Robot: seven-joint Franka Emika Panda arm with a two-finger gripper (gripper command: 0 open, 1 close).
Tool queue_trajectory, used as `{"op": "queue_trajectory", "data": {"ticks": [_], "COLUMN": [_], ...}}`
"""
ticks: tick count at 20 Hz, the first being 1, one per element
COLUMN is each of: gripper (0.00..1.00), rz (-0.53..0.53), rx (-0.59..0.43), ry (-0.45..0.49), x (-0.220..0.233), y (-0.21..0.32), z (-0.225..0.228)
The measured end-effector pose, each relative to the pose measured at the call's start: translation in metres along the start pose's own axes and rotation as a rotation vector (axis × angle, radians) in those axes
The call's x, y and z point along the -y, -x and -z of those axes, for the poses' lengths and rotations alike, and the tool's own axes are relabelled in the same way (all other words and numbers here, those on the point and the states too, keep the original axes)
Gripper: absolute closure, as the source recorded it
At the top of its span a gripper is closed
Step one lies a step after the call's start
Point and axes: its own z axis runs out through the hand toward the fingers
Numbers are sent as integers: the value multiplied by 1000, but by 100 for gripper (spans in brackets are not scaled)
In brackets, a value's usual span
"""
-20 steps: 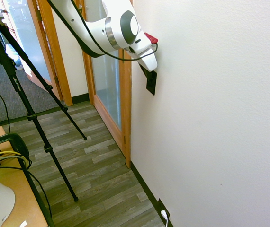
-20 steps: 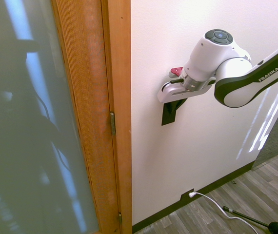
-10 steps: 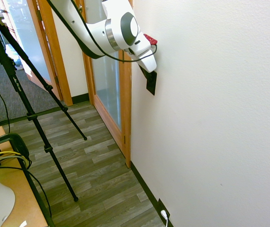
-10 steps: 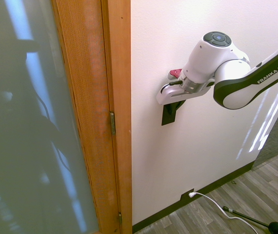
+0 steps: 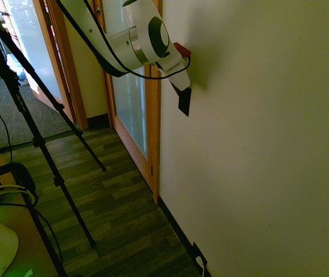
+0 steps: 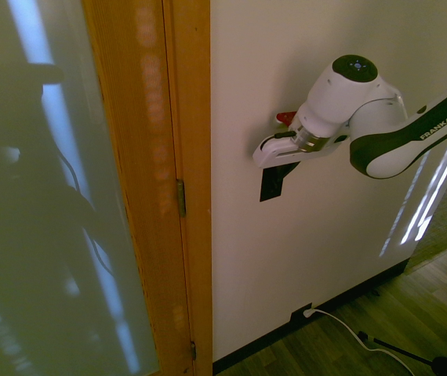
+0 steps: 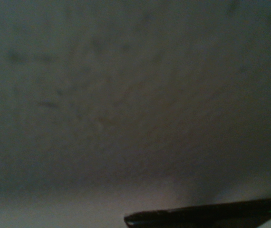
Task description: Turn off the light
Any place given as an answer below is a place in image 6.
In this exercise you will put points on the small metal door hinge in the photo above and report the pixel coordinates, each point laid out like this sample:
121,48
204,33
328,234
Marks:
193,350

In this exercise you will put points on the grey wrist camera red mount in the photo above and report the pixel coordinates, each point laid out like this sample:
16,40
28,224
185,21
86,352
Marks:
286,116

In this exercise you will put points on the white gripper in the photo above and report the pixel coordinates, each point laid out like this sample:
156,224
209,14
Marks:
282,150

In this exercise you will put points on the wooden door frame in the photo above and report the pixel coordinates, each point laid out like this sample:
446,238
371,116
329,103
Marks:
194,117

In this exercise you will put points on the dark wall outlet plate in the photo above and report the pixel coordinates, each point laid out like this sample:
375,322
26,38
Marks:
298,313

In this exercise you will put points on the black tripod stand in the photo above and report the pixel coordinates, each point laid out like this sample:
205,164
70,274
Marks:
439,358

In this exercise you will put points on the large metal door hinge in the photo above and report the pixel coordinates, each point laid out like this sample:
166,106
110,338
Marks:
181,197

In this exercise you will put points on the wooden door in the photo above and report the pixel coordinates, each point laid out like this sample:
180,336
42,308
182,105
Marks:
141,156

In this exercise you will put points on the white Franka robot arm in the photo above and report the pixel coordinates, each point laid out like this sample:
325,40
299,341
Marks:
376,117

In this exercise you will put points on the dark light switch plate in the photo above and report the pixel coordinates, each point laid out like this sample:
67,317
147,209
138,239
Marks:
271,192

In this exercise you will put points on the dark baseboard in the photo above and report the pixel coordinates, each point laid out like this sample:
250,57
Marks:
349,291

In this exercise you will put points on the frosted glass door pane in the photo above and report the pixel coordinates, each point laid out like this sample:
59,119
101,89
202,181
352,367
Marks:
39,203

